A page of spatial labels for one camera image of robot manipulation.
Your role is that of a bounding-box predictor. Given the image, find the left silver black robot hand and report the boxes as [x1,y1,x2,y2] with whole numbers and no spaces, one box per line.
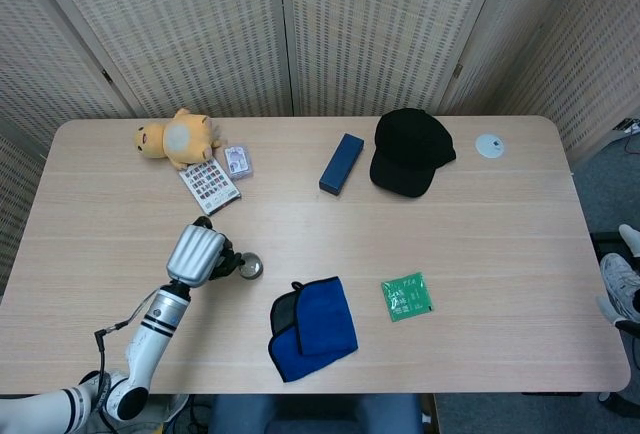
[165,216,236,289]

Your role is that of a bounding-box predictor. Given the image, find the small metal cup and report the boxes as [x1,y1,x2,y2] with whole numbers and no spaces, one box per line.
[238,252,264,282]

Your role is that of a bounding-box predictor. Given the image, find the green packet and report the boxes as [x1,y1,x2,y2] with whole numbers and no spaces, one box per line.
[380,270,435,324]

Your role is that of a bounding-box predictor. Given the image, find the card sheet booklet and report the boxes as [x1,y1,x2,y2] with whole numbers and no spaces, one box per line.
[178,156,242,218]

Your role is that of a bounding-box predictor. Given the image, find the small clear card case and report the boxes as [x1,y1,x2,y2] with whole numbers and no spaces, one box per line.
[222,144,255,180]

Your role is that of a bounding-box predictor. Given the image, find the yellow plush toy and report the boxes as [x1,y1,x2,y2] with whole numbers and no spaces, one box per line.
[132,108,225,171]

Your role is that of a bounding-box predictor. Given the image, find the blue folded cloth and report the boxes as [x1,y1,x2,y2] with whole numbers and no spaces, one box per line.
[268,276,360,384]

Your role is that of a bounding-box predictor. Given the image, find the dark blue rectangular box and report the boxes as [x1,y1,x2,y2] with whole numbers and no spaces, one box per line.
[318,133,365,198]

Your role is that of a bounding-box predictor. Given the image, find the blue padded seat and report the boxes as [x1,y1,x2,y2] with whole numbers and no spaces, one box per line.
[207,393,434,434]

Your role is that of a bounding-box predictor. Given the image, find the woven folding screen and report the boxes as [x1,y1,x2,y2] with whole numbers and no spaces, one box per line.
[0,0,640,300]

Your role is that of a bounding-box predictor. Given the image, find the black baseball cap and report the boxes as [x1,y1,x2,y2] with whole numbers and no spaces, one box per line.
[369,108,457,199]

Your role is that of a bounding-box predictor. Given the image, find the white round table grommet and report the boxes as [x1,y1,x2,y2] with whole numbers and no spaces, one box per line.
[474,133,506,159]

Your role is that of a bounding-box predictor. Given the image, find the white sneaker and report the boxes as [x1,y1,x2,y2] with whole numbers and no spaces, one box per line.
[598,252,640,318]
[618,223,640,258]

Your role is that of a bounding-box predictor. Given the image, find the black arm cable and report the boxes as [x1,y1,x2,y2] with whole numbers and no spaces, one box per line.
[93,287,162,425]

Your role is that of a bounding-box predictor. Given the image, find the loose cables on floor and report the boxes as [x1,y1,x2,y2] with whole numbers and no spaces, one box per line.
[612,117,640,155]

